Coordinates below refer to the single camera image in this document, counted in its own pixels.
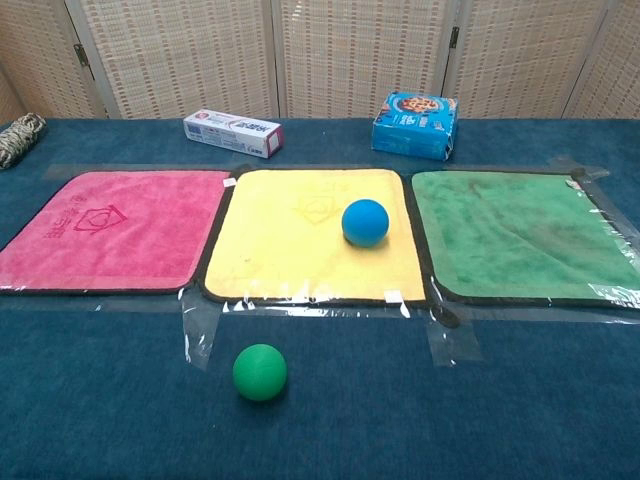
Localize blue ball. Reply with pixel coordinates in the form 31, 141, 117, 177
341, 198, 390, 248

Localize yellow towel mat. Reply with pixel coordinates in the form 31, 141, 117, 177
198, 168, 432, 306

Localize green ball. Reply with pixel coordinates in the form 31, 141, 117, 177
232, 343, 289, 403

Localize green towel mat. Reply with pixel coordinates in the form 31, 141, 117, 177
408, 169, 640, 310

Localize pink towel mat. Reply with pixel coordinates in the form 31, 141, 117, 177
0, 170, 233, 295

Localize white toothpaste box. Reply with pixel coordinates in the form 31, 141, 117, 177
182, 108, 285, 160

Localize blue cookie box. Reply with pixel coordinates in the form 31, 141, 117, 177
370, 91, 460, 162

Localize woven folding screen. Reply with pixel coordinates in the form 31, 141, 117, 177
0, 0, 640, 121

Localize twine rope bundle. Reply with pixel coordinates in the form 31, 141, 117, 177
0, 112, 48, 170

